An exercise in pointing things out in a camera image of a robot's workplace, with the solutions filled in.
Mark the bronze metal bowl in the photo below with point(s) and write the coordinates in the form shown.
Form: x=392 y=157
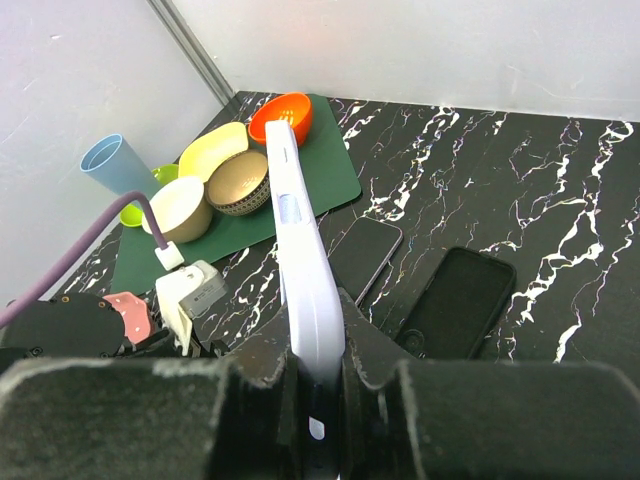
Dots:
x=240 y=185

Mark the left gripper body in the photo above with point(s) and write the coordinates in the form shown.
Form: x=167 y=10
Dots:
x=200 y=345

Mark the red bowl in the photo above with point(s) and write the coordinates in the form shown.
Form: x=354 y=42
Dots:
x=296 y=108

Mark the yellow square plate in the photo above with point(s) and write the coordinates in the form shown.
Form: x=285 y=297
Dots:
x=205 y=154

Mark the small white bowl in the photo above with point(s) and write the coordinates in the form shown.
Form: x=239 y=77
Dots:
x=181 y=210

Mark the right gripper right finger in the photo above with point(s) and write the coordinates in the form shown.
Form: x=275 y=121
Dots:
x=406 y=418

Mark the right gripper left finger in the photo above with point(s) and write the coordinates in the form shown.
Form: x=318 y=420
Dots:
x=154 y=418

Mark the blue cup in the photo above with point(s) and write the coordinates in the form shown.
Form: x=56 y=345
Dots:
x=113 y=163

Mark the black phone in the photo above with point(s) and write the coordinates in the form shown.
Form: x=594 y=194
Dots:
x=361 y=255

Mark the left aluminium frame post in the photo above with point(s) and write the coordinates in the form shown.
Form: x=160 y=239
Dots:
x=203 y=63

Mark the pink dotted plate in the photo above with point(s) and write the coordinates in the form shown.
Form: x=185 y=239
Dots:
x=134 y=313

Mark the dark green mat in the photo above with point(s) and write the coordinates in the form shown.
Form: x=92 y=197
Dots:
x=330 y=179

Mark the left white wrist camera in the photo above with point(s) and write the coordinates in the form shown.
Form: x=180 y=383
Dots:
x=186 y=294

